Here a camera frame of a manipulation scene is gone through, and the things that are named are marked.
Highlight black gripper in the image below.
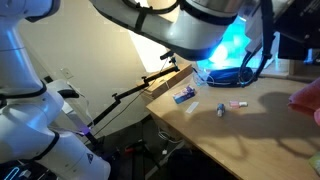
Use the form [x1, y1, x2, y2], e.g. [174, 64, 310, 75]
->
[273, 0, 320, 48]

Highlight pink orange towel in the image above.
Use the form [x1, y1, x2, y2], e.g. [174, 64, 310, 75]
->
[287, 77, 320, 127]

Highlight black flat screen monitor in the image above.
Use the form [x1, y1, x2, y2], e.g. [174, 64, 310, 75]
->
[277, 33, 307, 62]

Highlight black zipper pouch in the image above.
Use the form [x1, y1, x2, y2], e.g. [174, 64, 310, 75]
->
[205, 66, 260, 89]

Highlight pink nail polish bottle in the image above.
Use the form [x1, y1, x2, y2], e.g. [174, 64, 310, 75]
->
[228, 100, 249, 109]

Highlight clear plastic cup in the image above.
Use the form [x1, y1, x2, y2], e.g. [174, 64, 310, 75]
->
[192, 67, 210, 87]

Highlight small blue bottle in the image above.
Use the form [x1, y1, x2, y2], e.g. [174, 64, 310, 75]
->
[216, 102, 227, 118]

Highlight small blue pink carton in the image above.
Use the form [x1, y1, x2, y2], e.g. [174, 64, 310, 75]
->
[172, 85, 197, 105]

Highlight wooden box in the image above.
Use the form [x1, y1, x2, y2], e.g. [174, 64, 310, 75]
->
[139, 63, 194, 103]

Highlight white floor cable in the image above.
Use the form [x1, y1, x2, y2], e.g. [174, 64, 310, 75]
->
[157, 128, 185, 145]

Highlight red handled tool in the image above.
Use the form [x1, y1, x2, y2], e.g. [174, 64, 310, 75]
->
[124, 142, 145, 155]

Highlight white wall socket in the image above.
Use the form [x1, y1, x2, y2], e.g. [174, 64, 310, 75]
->
[60, 67, 74, 80]

